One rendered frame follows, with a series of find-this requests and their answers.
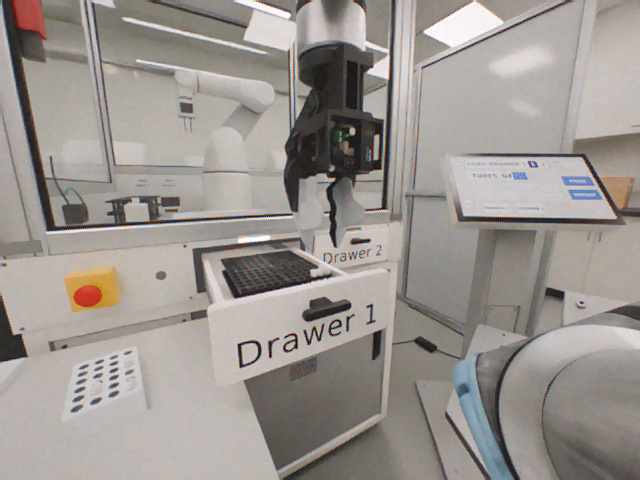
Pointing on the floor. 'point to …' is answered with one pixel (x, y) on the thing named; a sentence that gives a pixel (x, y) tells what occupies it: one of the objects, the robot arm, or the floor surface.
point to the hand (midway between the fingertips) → (321, 238)
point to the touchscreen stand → (433, 408)
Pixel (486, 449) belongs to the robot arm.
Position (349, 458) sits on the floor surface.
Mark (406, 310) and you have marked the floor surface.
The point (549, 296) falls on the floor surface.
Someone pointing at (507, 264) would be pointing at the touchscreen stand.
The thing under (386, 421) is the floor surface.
